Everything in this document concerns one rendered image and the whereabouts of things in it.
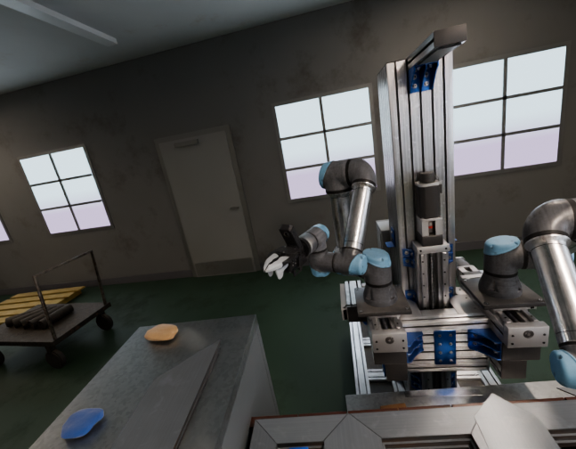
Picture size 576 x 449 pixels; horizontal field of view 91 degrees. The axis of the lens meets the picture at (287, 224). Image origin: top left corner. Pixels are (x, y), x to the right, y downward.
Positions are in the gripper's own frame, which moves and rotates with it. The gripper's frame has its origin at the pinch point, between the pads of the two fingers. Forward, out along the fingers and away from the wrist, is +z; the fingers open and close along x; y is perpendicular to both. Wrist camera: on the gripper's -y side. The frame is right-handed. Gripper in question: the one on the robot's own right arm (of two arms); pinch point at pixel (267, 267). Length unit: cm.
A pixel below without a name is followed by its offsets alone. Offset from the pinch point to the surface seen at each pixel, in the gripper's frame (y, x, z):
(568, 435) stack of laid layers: 52, -80, -30
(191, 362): 42, 32, 12
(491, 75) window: -67, -47, -374
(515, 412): 51, -68, -31
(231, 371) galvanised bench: 42.3, 16.4, 7.5
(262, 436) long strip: 59, 1, 12
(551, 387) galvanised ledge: 69, -84, -66
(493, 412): 52, -62, -28
